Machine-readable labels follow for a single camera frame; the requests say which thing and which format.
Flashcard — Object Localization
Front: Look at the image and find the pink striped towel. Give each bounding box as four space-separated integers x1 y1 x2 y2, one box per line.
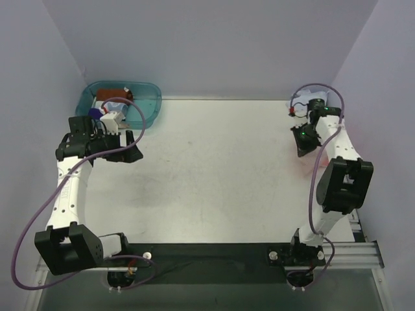
298 147 329 176

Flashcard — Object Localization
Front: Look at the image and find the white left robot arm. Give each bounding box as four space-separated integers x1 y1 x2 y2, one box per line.
34 112 143 275

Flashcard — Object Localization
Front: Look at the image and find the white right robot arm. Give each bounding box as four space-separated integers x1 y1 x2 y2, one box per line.
287 98 374 267

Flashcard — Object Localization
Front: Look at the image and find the purple rolled towel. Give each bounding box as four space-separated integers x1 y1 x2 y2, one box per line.
88 108 104 120

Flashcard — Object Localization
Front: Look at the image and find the light blue towel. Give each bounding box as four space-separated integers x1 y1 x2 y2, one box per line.
286 89 328 112

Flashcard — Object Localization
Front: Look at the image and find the teal plastic bin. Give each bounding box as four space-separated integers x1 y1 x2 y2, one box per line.
75 80 162 130

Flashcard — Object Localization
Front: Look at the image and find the white blue rolled towel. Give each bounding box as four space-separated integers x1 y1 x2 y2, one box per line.
93 101 128 115

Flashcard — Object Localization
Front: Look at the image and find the brown rolled towel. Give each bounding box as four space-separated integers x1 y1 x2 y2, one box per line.
96 88 134 101

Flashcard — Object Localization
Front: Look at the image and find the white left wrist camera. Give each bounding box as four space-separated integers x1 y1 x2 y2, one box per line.
99 111 125 135

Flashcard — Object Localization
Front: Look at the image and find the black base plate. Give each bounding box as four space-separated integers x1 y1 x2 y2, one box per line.
101 243 326 288

